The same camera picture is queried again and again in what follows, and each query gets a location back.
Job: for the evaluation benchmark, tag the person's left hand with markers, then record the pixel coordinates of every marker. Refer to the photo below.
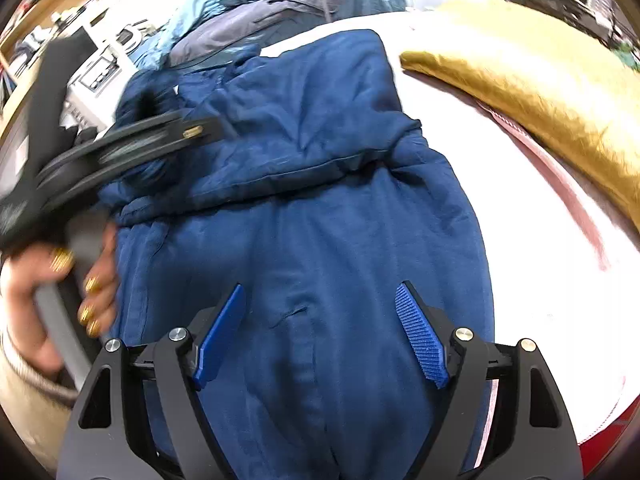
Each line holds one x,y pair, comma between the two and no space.
22,305

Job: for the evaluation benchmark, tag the white machine with screen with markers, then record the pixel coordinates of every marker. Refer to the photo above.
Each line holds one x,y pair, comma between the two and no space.
95,75

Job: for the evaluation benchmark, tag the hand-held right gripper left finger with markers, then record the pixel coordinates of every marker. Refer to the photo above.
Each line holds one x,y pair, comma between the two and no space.
220,335

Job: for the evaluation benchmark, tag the golden yellow pillow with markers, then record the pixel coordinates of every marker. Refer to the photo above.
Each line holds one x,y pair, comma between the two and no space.
550,85

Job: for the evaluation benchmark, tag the person's left forearm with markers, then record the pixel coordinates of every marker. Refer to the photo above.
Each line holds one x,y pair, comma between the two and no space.
30,410

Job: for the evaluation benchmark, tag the pink polka dot blanket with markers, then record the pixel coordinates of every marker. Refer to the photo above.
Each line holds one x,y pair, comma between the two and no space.
550,285

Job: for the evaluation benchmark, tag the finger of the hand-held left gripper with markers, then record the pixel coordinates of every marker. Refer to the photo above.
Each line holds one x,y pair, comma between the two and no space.
150,142

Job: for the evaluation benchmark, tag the teal blue duvet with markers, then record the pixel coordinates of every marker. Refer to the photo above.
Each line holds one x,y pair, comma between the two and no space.
210,2

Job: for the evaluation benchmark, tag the navy blue garment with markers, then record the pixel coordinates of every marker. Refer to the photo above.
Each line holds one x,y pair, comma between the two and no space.
325,210

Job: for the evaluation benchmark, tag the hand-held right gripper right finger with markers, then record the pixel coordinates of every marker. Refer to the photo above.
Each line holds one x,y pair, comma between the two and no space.
420,335

